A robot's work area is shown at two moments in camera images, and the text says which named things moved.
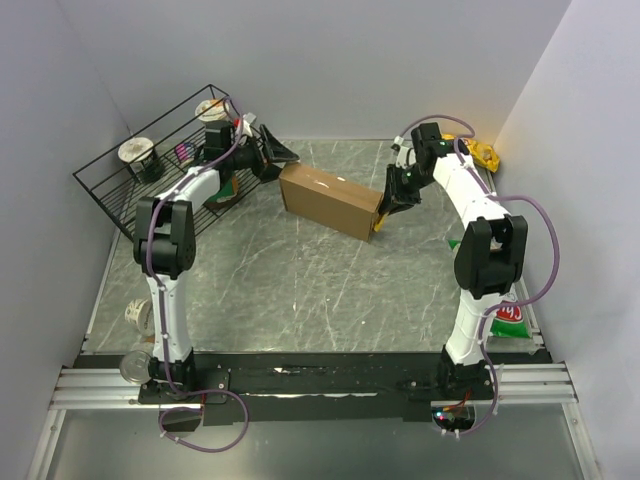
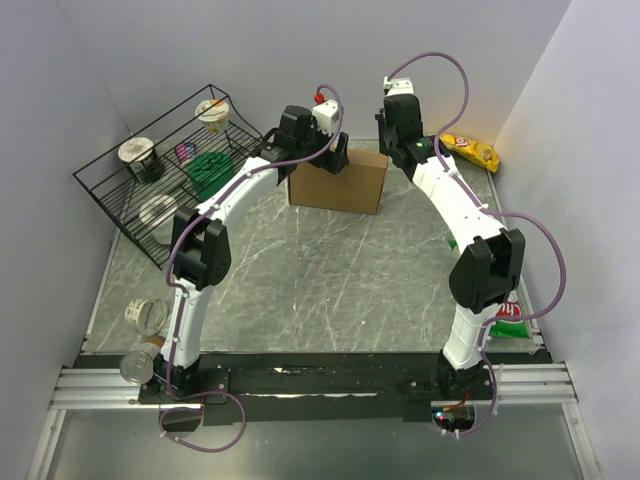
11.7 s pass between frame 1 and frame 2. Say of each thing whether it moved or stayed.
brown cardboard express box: moved
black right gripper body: moved
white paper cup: stayed
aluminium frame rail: stayed
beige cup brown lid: stayed
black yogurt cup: stayed
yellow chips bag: stayed
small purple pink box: stayed
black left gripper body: moved
